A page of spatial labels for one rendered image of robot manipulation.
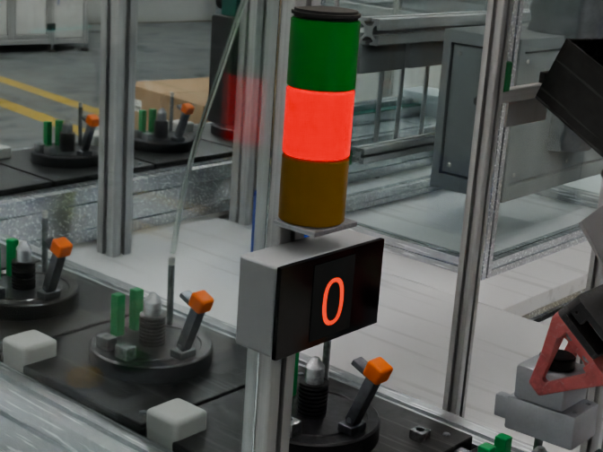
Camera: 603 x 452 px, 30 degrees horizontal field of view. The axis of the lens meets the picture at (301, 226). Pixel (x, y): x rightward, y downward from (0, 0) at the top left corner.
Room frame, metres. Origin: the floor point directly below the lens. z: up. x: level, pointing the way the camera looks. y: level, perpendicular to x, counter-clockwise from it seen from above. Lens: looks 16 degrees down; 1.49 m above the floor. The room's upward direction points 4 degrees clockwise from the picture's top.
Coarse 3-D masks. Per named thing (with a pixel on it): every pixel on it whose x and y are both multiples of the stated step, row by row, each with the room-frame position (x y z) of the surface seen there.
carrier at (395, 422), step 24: (312, 360) 1.04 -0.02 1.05; (312, 384) 1.04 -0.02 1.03; (336, 384) 1.17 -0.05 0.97; (312, 408) 1.03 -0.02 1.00; (336, 408) 1.06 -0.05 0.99; (384, 408) 1.11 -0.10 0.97; (312, 432) 1.00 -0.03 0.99; (336, 432) 1.01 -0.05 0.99; (360, 432) 1.01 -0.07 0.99; (384, 432) 1.05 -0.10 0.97; (408, 432) 1.06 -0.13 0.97; (432, 432) 1.06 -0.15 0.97; (456, 432) 1.06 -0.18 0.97
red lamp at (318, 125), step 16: (288, 96) 0.80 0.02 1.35; (304, 96) 0.79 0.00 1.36; (320, 96) 0.79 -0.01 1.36; (336, 96) 0.79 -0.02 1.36; (352, 96) 0.80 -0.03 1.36; (288, 112) 0.80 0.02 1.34; (304, 112) 0.79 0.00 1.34; (320, 112) 0.79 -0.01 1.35; (336, 112) 0.79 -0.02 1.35; (352, 112) 0.81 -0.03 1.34; (288, 128) 0.80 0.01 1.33; (304, 128) 0.79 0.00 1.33; (320, 128) 0.79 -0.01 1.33; (336, 128) 0.79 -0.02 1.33; (288, 144) 0.80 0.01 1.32; (304, 144) 0.79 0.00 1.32; (320, 144) 0.79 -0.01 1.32; (336, 144) 0.79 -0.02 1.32; (320, 160) 0.79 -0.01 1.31; (336, 160) 0.79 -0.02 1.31
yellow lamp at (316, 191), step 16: (288, 160) 0.80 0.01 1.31; (304, 160) 0.79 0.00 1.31; (288, 176) 0.80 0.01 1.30; (304, 176) 0.79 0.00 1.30; (320, 176) 0.79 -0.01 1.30; (336, 176) 0.79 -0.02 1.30; (288, 192) 0.80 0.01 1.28; (304, 192) 0.79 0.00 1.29; (320, 192) 0.79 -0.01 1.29; (336, 192) 0.79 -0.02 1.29; (288, 208) 0.79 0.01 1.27; (304, 208) 0.79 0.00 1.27; (320, 208) 0.79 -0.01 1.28; (336, 208) 0.80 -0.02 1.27; (304, 224) 0.79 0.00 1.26; (320, 224) 0.79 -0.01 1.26; (336, 224) 0.80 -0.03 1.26
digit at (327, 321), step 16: (352, 256) 0.81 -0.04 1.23; (320, 272) 0.78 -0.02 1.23; (336, 272) 0.80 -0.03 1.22; (352, 272) 0.81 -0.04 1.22; (320, 288) 0.78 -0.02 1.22; (336, 288) 0.80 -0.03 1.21; (352, 288) 0.81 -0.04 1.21; (320, 304) 0.79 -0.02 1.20; (336, 304) 0.80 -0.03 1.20; (320, 320) 0.79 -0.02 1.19; (336, 320) 0.80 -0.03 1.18; (320, 336) 0.79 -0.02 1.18
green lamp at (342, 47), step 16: (304, 32) 0.79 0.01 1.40; (320, 32) 0.79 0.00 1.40; (336, 32) 0.79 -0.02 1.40; (352, 32) 0.80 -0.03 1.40; (304, 48) 0.79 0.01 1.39; (320, 48) 0.79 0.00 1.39; (336, 48) 0.79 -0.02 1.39; (352, 48) 0.80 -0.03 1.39; (288, 64) 0.81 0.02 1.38; (304, 64) 0.79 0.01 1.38; (320, 64) 0.79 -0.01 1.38; (336, 64) 0.79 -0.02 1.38; (352, 64) 0.80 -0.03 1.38; (288, 80) 0.80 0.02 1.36; (304, 80) 0.79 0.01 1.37; (320, 80) 0.79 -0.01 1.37; (336, 80) 0.79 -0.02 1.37; (352, 80) 0.80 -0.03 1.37
